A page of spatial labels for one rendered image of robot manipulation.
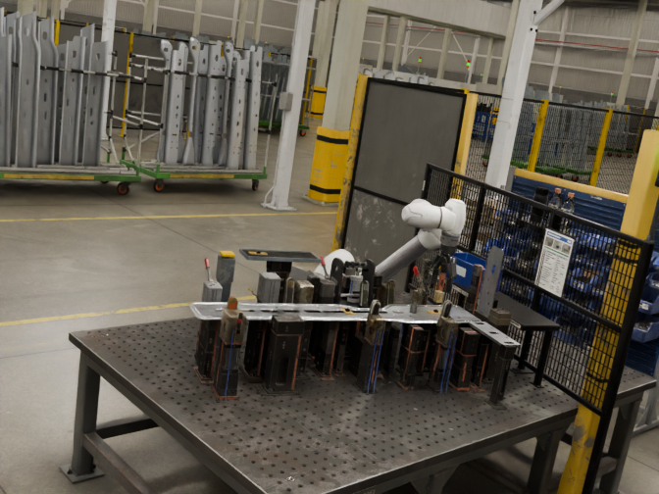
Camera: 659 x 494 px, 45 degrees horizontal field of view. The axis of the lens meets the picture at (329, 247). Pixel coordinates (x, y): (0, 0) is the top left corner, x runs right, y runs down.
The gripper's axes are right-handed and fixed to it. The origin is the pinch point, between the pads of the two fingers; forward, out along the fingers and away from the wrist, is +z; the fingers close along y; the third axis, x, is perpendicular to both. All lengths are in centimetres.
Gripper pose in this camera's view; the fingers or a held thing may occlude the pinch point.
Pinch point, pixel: (440, 285)
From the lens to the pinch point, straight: 379.3
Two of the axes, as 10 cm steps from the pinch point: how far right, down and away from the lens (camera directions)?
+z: -1.5, 9.6, 2.3
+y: 3.8, 2.7, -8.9
